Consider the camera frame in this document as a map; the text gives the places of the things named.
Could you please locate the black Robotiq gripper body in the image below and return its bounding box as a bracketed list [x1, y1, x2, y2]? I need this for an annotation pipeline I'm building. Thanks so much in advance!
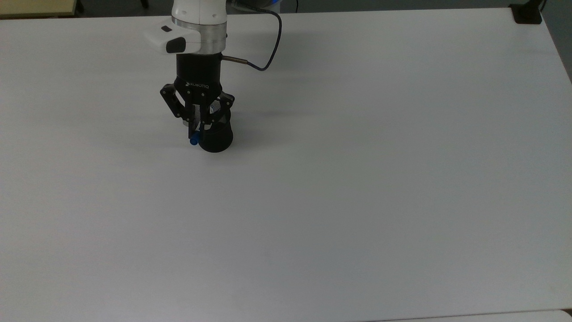
[174, 53, 223, 107]

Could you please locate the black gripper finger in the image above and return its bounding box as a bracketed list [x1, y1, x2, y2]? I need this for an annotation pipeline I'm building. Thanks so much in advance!
[160, 83, 202, 139]
[200, 91, 236, 133]

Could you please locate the black mesh pen cup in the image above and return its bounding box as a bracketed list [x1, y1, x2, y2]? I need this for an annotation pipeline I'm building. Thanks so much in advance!
[196, 99, 235, 154]

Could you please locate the light wooden desk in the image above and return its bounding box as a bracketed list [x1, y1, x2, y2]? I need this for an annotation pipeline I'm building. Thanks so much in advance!
[0, 0, 78, 19]

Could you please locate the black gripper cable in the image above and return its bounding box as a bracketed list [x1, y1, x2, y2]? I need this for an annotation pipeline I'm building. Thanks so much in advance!
[222, 2, 283, 72]

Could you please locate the black clamped camera stand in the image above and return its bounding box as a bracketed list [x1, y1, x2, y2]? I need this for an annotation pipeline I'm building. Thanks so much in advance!
[510, 0, 547, 25]

